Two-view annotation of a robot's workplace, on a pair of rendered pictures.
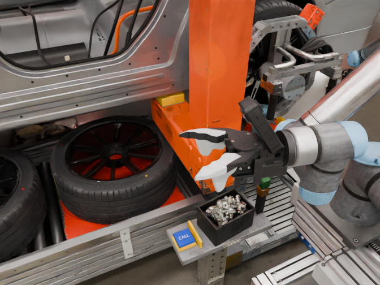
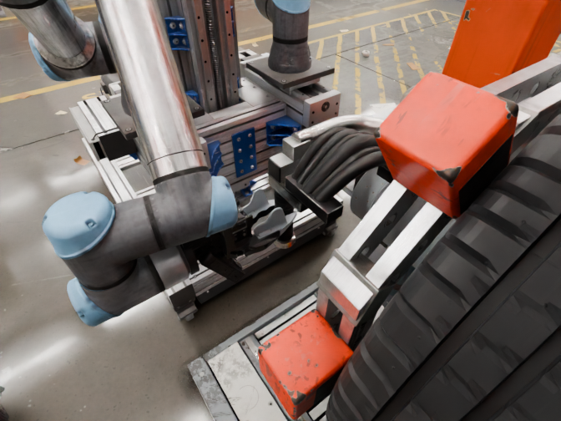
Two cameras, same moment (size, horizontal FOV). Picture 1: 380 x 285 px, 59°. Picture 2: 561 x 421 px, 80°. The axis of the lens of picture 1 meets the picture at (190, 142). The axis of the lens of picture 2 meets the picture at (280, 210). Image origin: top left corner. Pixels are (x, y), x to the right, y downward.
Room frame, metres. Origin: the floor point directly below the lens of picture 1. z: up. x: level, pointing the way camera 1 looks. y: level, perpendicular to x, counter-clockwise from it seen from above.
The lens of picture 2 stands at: (1.86, -0.76, 1.27)
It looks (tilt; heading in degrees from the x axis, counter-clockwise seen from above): 45 degrees down; 170
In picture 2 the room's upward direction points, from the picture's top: straight up
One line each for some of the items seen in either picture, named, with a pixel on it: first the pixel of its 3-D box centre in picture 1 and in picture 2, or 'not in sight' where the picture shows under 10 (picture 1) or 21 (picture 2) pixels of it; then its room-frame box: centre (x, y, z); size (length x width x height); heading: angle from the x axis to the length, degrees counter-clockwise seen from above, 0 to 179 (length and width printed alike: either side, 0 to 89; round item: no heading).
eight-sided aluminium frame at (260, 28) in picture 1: (272, 73); (452, 243); (1.57, -0.42, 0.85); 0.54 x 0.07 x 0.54; 115
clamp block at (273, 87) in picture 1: (271, 83); not in sight; (1.31, -0.35, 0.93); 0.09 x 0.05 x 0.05; 25
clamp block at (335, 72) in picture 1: (331, 69); (295, 180); (1.45, -0.66, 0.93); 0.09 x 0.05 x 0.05; 25
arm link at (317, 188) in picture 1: (316, 173); not in sight; (0.54, -0.28, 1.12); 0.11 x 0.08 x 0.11; 11
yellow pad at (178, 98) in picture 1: (168, 94); not in sight; (1.60, 0.12, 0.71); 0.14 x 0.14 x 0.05; 25
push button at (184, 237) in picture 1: (184, 238); not in sight; (0.84, 0.03, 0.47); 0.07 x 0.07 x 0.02; 25
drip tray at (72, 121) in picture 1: (45, 131); not in sight; (2.20, 1.17, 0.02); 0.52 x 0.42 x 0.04; 109
